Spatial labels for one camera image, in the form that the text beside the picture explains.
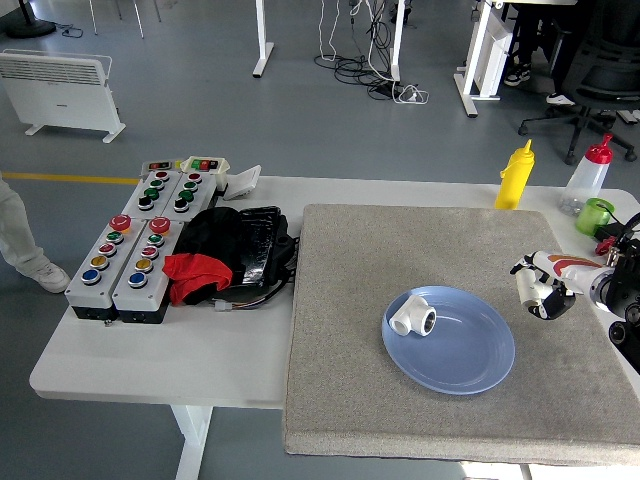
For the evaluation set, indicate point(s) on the white panel heater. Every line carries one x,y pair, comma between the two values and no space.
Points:
60,95

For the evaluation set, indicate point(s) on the metal chair legs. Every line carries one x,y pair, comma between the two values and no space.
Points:
137,20

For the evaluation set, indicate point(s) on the white desk frame with panel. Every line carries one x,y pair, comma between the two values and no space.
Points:
487,50

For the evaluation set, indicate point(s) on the yellow squeeze bottle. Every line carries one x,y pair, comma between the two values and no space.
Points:
515,180

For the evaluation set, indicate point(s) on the white table leg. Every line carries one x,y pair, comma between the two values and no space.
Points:
192,440

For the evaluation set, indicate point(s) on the green plastic cup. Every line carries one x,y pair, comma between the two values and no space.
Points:
590,217

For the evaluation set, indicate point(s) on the cream switch box green red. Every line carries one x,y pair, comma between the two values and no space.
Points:
220,167

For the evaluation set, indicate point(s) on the clear squeeze bottle red cap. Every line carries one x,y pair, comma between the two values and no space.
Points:
587,180

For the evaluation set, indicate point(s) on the standing person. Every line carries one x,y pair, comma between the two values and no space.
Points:
17,240

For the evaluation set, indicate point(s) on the seated person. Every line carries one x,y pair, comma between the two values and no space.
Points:
530,30

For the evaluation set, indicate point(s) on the black power adapter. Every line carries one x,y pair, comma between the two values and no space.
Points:
611,230

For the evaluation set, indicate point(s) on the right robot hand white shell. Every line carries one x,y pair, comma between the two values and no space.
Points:
567,267

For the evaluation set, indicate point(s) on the red cloth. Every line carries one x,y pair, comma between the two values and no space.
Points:
195,272

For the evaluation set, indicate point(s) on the white pipe tee wide thread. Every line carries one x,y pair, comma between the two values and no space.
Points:
407,317

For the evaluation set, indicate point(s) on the blue plate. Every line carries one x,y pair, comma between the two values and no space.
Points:
460,360

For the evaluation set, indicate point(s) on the white desk leg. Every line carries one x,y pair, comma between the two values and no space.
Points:
397,40
261,30

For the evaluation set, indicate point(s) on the black cloth bag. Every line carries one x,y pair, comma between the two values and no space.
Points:
212,235

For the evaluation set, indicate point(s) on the grey four-button control box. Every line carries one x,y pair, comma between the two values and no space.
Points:
201,200
135,207

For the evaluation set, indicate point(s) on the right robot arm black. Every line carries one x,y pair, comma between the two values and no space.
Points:
625,282

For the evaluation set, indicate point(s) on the small grey rocker switch box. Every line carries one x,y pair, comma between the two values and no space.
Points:
160,165

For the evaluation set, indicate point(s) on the grey-brown mat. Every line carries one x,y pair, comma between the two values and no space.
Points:
360,300

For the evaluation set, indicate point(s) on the grey control box red stop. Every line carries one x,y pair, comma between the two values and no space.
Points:
151,295
80,291

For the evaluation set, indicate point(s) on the black round stand base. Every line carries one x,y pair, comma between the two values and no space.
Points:
30,27

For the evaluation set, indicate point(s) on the white pipe tee narrow nipple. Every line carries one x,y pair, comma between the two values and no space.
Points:
526,290

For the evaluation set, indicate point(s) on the black office chair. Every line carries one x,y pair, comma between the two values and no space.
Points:
607,75

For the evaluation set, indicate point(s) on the glossy black tray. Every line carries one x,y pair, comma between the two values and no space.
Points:
260,240

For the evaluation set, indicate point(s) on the white wall switch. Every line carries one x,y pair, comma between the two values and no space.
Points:
242,182

